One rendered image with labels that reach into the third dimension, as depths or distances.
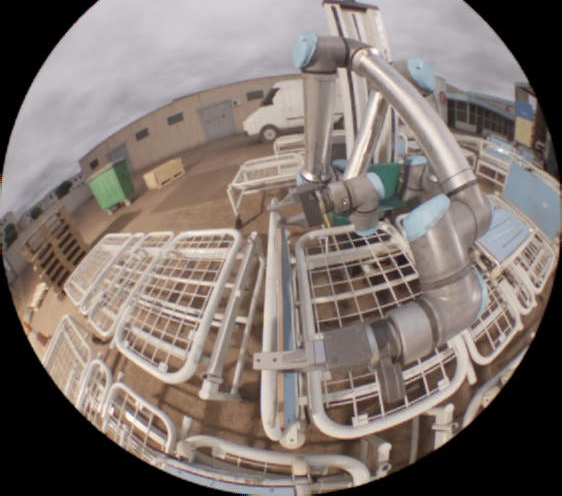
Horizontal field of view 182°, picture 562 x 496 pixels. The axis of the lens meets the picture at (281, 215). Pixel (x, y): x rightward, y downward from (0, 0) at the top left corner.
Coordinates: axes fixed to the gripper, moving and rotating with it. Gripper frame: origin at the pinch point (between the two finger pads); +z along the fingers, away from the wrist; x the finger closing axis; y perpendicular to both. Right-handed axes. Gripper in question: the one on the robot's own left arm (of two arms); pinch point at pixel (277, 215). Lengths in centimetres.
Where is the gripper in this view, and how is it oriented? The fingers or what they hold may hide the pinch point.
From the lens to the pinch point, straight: 55.0
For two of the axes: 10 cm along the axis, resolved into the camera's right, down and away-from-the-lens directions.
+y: 0.1, 5.4, -8.4
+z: -9.4, 2.9, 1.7
